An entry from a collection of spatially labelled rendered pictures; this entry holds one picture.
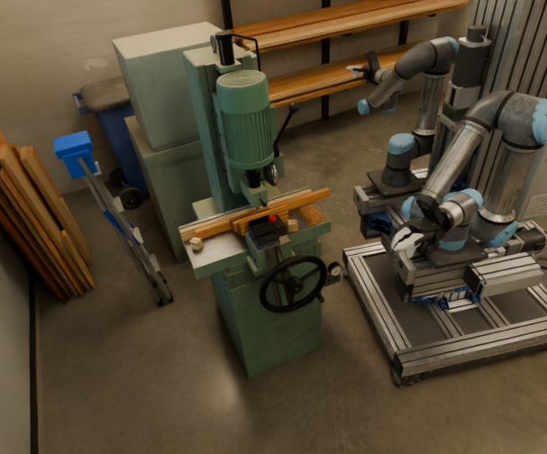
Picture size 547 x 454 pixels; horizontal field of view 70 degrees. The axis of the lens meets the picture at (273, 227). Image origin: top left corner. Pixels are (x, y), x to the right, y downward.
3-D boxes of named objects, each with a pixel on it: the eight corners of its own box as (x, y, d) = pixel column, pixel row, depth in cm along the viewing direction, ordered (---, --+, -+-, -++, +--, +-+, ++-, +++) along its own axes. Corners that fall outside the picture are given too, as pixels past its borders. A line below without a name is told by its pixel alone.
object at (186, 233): (183, 241, 163) (180, 232, 160) (181, 239, 164) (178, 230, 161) (312, 199, 179) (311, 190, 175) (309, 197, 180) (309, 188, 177)
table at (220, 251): (202, 296, 147) (199, 286, 143) (183, 247, 169) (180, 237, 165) (342, 244, 163) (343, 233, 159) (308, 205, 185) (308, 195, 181)
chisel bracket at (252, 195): (253, 212, 161) (250, 195, 156) (241, 194, 171) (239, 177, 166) (269, 206, 163) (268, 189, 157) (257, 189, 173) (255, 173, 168)
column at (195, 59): (224, 221, 187) (194, 66, 141) (211, 197, 203) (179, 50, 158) (268, 207, 193) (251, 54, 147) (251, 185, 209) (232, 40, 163)
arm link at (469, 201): (480, 215, 120) (488, 192, 115) (460, 231, 115) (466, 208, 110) (457, 204, 125) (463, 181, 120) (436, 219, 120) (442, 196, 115)
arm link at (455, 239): (438, 228, 134) (444, 202, 127) (469, 244, 126) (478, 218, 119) (423, 238, 130) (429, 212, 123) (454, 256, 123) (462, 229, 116)
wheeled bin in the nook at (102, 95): (122, 217, 332) (77, 107, 270) (109, 187, 369) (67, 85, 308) (194, 192, 353) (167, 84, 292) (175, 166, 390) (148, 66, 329)
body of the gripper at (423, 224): (425, 258, 108) (452, 239, 113) (427, 232, 103) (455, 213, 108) (403, 247, 113) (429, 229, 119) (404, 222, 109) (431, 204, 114)
